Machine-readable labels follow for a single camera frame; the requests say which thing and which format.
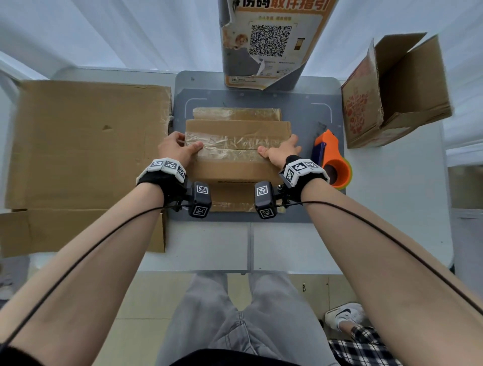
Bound person's left hand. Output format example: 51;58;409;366
157;131;204;168

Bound person's right hand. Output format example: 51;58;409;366
257;134;302;170

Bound blue orange tape dispenser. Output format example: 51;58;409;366
341;160;354;190
311;129;354;191

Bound cardboard box black print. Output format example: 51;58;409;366
184;107;293;213

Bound large cardboard box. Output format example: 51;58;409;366
0;79;174;259

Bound red print cardboard box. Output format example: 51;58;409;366
341;33;453;149

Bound person's right forearm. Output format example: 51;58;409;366
301;177;483;366

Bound person's left forearm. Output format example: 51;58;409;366
0;182;165;366

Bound grey scanning mat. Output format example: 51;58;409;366
168;0;346;223

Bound grey scanner kiosk with poster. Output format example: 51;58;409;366
221;0;339;91

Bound white sneaker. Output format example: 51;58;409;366
324;301;365;332

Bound grey trousers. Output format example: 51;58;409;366
156;271;339;366

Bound grey printed floor mat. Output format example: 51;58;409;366
0;256;29;299

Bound black white plaid cloth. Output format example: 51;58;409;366
328;326;403;366

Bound black shirt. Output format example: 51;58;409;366
0;343;302;366

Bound black tracker cable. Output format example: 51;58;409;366
0;203;191;353
279;200;483;317

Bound white metal frame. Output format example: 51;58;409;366
0;51;48;212

